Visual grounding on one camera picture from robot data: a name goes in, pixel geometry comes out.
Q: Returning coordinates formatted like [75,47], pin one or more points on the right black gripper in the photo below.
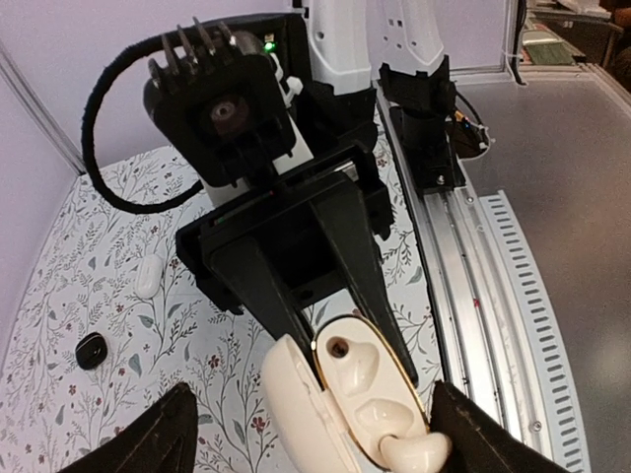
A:
[311,237]

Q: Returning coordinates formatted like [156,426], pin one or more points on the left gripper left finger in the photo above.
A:
[162,439]

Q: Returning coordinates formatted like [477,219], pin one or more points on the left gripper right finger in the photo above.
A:
[480,445]

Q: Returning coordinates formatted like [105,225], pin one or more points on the black earbud charging case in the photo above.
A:
[91,351]

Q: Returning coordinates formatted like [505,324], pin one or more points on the white round earbud case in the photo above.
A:
[346,394]

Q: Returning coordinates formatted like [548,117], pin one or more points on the white oval case lid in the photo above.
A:
[148,277]

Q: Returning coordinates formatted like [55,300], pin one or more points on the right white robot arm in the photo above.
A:
[336,108]

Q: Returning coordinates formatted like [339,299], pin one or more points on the floral tablecloth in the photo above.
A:
[52,412]

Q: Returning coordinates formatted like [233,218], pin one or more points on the front aluminium rail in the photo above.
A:
[523,287]

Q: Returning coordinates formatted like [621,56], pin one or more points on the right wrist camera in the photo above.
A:
[226,99]

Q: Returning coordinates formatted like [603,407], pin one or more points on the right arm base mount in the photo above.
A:
[420,117]

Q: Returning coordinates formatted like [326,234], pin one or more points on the right aluminium frame post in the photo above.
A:
[38,113]

